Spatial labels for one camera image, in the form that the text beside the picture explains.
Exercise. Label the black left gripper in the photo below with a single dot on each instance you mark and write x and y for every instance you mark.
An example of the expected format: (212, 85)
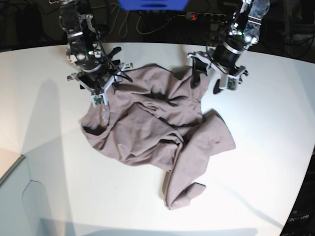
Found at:
(226, 55)

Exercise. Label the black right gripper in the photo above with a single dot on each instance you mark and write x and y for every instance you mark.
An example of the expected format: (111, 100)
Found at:
(94, 68)

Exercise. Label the mauve grey t-shirt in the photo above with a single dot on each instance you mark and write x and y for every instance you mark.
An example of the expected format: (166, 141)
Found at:
(156, 119)

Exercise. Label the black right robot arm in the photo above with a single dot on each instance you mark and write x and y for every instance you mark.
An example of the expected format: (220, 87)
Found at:
(84, 48)

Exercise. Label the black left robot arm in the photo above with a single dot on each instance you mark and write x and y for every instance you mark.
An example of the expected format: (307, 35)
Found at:
(235, 37)

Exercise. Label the blue plastic box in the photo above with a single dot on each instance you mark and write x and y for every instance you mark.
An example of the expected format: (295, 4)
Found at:
(143, 5)

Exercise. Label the black power strip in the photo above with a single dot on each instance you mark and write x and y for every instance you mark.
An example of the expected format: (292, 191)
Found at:
(206, 17)

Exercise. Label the black keyboard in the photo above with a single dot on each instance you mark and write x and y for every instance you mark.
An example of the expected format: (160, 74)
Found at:
(301, 221)

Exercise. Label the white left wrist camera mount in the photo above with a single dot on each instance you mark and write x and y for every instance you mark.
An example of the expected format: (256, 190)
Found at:
(229, 81)

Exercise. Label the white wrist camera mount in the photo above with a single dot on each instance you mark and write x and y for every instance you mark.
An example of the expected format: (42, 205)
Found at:
(100, 86)
(229, 81)

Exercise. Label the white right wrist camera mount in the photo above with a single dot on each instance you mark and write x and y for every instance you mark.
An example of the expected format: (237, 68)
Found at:
(100, 86)

